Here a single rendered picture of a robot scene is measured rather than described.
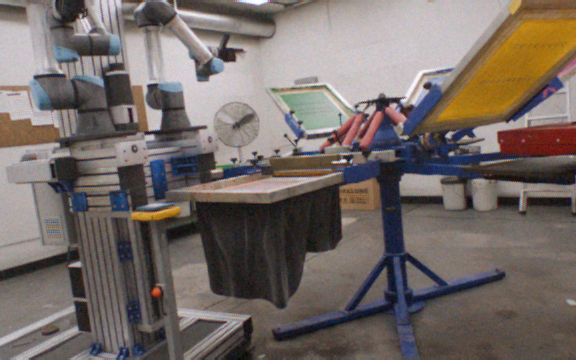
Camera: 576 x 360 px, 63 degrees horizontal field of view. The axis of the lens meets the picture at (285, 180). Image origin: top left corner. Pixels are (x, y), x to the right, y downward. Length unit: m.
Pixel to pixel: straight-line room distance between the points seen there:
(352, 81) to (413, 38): 1.04
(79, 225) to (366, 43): 5.17
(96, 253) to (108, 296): 0.21
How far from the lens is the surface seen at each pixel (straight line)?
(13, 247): 5.53
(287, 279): 1.86
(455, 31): 6.31
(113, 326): 2.44
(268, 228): 1.76
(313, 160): 2.19
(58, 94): 1.98
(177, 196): 1.98
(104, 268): 2.36
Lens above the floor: 1.20
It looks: 6 degrees down
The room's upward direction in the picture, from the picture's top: 6 degrees counter-clockwise
